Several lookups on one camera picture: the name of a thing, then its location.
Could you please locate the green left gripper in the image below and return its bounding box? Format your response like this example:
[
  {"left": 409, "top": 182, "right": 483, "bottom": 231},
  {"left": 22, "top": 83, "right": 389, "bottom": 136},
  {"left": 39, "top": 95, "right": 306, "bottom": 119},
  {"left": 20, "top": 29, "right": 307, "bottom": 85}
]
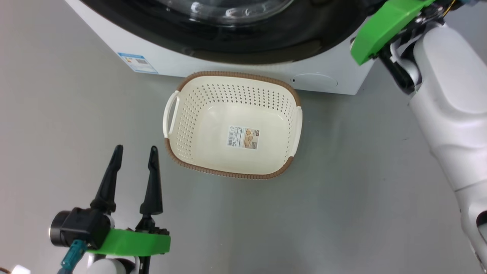
[{"left": 86, "top": 144, "right": 171, "bottom": 257}]

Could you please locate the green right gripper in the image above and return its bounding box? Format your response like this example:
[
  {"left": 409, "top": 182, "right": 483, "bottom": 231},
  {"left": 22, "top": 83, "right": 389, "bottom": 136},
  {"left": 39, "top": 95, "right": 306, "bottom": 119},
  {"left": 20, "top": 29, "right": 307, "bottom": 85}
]
[{"left": 350, "top": 0, "right": 435, "bottom": 66}]

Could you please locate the black round washer door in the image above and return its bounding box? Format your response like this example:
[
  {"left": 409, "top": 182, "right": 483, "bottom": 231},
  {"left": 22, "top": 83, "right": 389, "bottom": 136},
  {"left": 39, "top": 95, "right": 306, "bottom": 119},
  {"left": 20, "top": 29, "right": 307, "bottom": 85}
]
[{"left": 78, "top": 0, "right": 368, "bottom": 65}]

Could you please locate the white front-load washing machine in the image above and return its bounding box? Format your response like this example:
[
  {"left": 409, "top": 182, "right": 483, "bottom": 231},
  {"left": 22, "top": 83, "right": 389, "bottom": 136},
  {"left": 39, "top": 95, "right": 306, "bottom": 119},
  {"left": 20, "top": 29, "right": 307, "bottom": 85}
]
[{"left": 65, "top": 0, "right": 376, "bottom": 96}]

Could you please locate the round white filter cover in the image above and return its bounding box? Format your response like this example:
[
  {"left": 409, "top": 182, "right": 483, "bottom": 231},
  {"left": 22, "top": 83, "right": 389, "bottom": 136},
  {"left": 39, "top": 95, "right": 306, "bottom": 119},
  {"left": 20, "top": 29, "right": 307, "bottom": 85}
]
[{"left": 292, "top": 73, "right": 338, "bottom": 90}]

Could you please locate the cream perforated laundry basket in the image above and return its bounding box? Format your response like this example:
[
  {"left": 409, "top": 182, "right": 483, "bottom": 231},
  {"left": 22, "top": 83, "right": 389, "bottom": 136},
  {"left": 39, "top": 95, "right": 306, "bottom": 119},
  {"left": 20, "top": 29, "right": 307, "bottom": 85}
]
[{"left": 163, "top": 71, "right": 303, "bottom": 180}]

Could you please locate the paper basket label sticker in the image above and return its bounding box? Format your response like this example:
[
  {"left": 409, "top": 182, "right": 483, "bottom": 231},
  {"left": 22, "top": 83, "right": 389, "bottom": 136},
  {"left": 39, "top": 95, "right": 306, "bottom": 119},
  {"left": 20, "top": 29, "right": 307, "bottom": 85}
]
[{"left": 227, "top": 126, "right": 260, "bottom": 150}]

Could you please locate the blue energy label sticker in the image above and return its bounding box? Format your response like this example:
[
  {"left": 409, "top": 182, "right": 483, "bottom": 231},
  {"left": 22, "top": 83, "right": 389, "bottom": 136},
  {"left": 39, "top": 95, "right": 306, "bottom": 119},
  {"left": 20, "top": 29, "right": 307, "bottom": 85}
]
[{"left": 117, "top": 52, "right": 159, "bottom": 74}]

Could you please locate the teal left cable connector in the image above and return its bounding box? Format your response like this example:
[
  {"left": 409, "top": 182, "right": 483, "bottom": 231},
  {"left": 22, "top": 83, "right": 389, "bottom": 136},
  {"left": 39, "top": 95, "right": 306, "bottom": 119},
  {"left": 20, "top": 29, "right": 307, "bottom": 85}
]
[{"left": 61, "top": 240, "right": 88, "bottom": 271}]

